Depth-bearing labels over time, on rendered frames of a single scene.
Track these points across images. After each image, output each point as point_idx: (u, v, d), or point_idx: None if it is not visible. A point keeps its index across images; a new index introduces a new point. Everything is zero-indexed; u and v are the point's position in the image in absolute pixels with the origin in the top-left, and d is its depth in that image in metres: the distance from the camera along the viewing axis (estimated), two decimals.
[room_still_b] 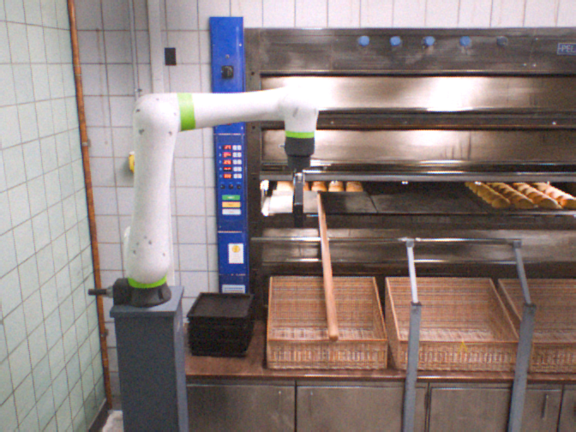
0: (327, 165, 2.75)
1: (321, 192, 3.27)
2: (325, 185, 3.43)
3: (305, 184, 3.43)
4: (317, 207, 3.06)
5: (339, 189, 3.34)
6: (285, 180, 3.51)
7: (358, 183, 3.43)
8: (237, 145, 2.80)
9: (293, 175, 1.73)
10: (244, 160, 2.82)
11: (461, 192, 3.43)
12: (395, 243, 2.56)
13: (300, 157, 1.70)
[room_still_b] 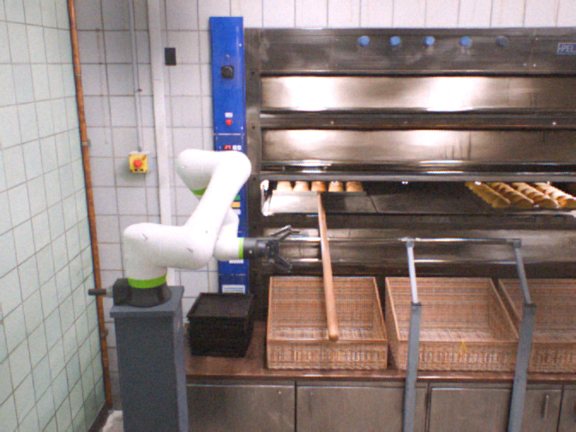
0: (327, 165, 2.75)
1: (321, 192, 3.27)
2: (325, 185, 3.43)
3: (305, 184, 3.43)
4: (317, 207, 3.06)
5: (339, 189, 3.34)
6: (285, 180, 3.51)
7: (358, 183, 3.43)
8: (237, 145, 2.80)
9: None
10: None
11: (461, 192, 3.43)
12: (395, 243, 2.56)
13: (258, 256, 2.39)
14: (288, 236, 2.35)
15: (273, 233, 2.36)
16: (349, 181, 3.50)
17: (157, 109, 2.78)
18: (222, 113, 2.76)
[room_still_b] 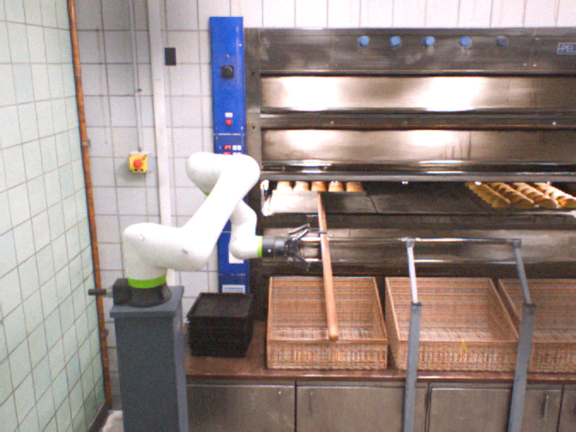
0: (327, 165, 2.75)
1: (321, 192, 3.27)
2: (325, 185, 3.43)
3: (305, 184, 3.43)
4: (317, 207, 3.06)
5: (339, 189, 3.34)
6: (285, 180, 3.51)
7: (358, 183, 3.43)
8: (237, 145, 2.80)
9: None
10: None
11: (461, 192, 3.43)
12: (395, 243, 2.56)
13: (276, 255, 2.39)
14: (307, 234, 2.35)
15: (291, 231, 2.36)
16: (349, 181, 3.50)
17: (157, 109, 2.78)
18: (222, 113, 2.76)
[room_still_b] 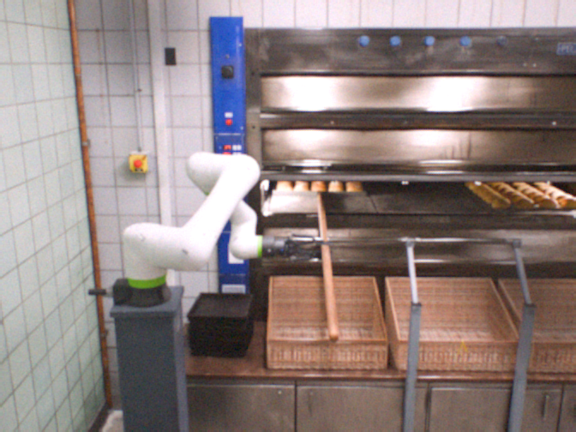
0: (327, 165, 2.75)
1: (321, 192, 3.27)
2: (325, 185, 3.43)
3: (305, 184, 3.43)
4: (317, 207, 3.06)
5: (339, 189, 3.34)
6: (285, 180, 3.51)
7: (358, 183, 3.43)
8: (237, 145, 2.80)
9: None
10: None
11: (461, 192, 3.43)
12: (395, 243, 2.56)
13: (276, 255, 2.39)
14: (310, 243, 2.36)
15: (296, 233, 2.36)
16: (349, 181, 3.50)
17: (157, 109, 2.78)
18: (222, 113, 2.76)
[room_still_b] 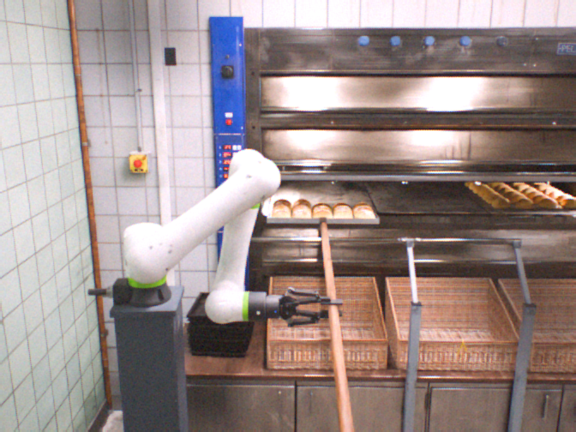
0: (327, 165, 2.75)
1: (326, 220, 2.70)
2: (329, 210, 2.86)
3: (305, 209, 2.86)
4: None
5: (347, 216, 2.77)
6: (282, 203, 2.94)
7: (369, 208, 2.86)
8: (237, 145, 2.80)
9: None
10: None
11: (461, 192, 3.43)
12: (395, 243, 2.56)
13: (267, 316, 1.80)
14: (313, 303, 1.77)
15: (293, 290, 1.77)
16: (357, 204, 2.93)
17: (157, 109, 2.78)
18: (222, 113, 2.76)
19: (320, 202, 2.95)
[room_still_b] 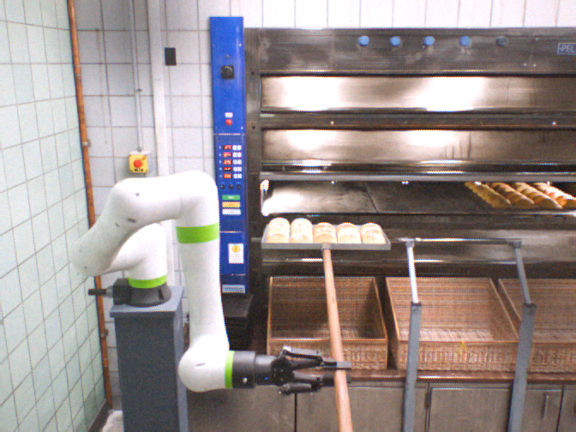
0: (327, 165, 2.75)
1: (329, 246, 2.33)
2: (333, 233, 2.50)
3: (306, 232, 2.49)
4: (317, 207, 3.06)
5: (353, 241, 2.41)
6: (279, 225, 2.58)
7: (379, 231, 2.50)
8: (237, 145, 2.80)
9: None
10: (244, 160, 2.82)
11: (461, 192, 3.43)
12: (395, 243, 2.56)
13: None
14: (315, 367, 1.41)
15: (290, 350, 1.41)
16: (365, 225, 2.57)
17: (157, 109, 2.78)
18: (222, 113, 2.76)
19: (322, 223, 2.59)
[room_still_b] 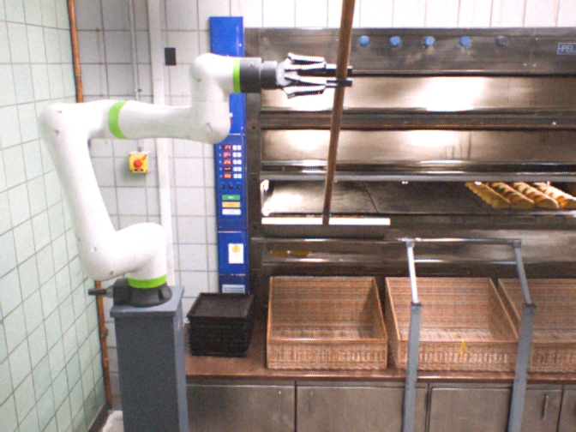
0: (327, 165, 2.75)
1: None
2: None
3: None
4: (317, 207, 3.06)
5: None
6: None
7: None
8: (237, 145, 2.80)
9: None
10: (244, 160, 2.82)
11: (461, 192, 3.43)
12: (395, 243, 2.56)
13: (263, 86, 1.49)
14: (317, 68, 1.50)
15: (294, 57, 1.53)
16: None
17: None
18: None
19: None
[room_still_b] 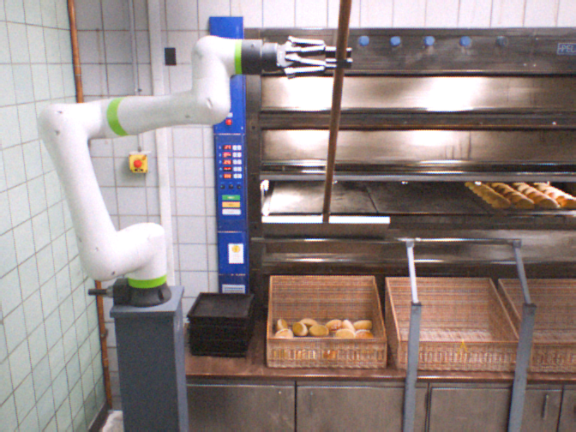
0: None
1: None
2: None
3: (307, 329, 2.89)
4: (317, 207, 3.06)
5: (343, 322, 2.92)
6: None
7: (369, 333, 2.83)
8: (237, 145, 2.80)
9: (287, 67, 1.54)
10: (244, 160, 2.82)
11: (461, 192, 3.43)
12: (395, 243, 2.56)
13: (264, 67, 1.52)
14: (317, 50, 1.53)
15: (295, 40, 1.56)
16: None
17: None
18: None
19: None
